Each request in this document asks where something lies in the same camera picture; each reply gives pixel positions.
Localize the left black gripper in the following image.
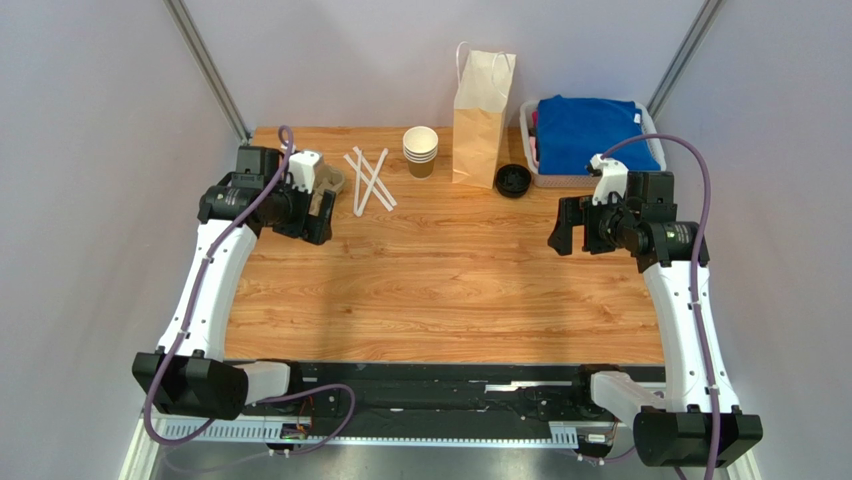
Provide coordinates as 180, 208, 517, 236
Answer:
264, 176, 335, 245

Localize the stack of paper cups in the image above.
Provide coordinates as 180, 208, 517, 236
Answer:
402, 126, 439, 180

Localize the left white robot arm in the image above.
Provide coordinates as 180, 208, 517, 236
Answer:
132, 146, 336, 420

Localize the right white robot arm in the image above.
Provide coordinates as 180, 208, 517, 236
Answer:
548, 167, 763, 469

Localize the cardboard cup carrier tray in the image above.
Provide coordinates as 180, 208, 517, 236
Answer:
309, 164, 346, 216

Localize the stack of black lids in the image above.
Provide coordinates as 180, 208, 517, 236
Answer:
494, 164, 532, 199

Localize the white wrapped straw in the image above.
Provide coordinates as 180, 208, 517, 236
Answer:
354, 147, 388, 217
342, 153, 395, 213
351, 146, 399, 208

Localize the blue folded towel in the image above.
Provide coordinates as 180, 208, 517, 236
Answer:
535, 95, 645, 176

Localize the white plastic basket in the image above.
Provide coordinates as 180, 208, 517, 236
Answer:
519, 99, 668, 189

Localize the brown paper bag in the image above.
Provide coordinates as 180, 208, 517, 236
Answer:
452, 41, 516, 189

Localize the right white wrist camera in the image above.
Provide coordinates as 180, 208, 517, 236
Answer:
589, 154, 629, 206

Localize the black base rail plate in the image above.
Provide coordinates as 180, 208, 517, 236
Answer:
219, 359, 667, 441

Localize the white slotted cable duct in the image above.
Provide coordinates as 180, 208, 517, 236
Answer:
159, 415, 580, 449

